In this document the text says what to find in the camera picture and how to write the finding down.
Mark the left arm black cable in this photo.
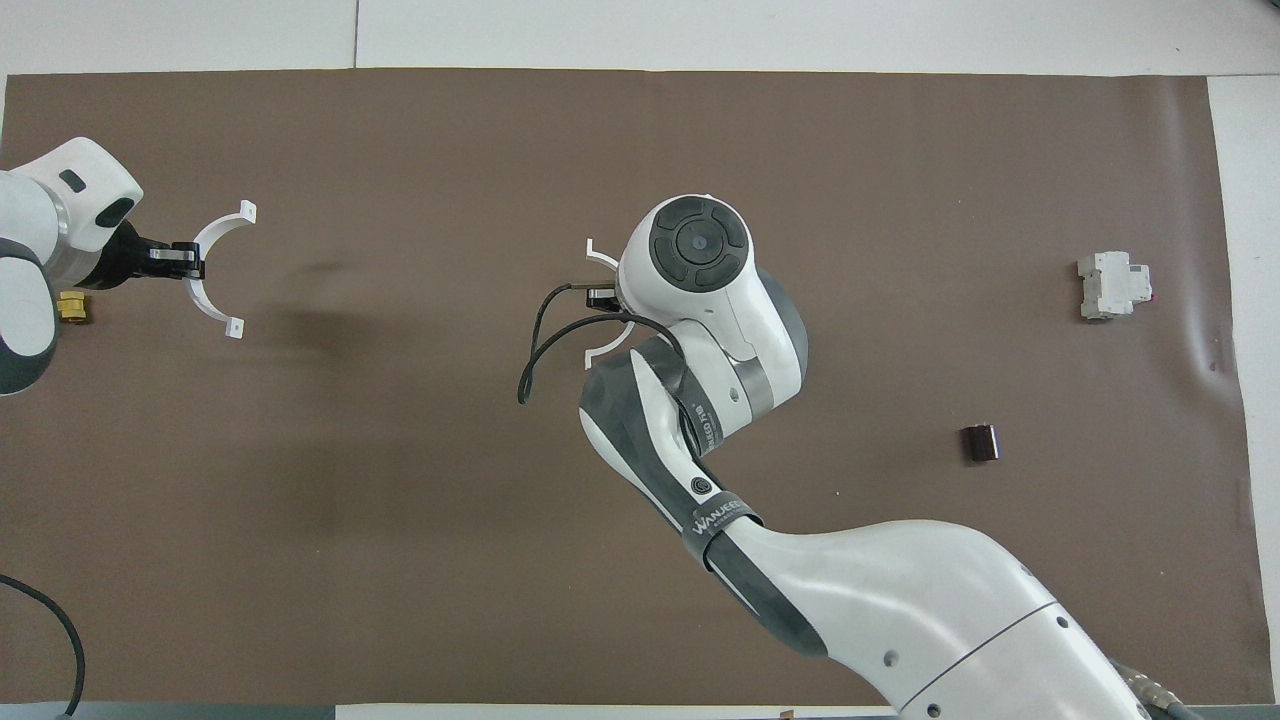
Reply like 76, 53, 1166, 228
0, 574, 87, 718

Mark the brown table mat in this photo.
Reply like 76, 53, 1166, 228
0, 68, 1271, 706

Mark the white half pipe clamp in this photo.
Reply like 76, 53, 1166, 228
184, 201, 258, 341
583, 238, 637, 372

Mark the white circuit breaker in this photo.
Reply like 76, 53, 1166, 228
1076, 251, 1154, 323

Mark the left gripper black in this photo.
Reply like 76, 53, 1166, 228
98, 221, 207, 292

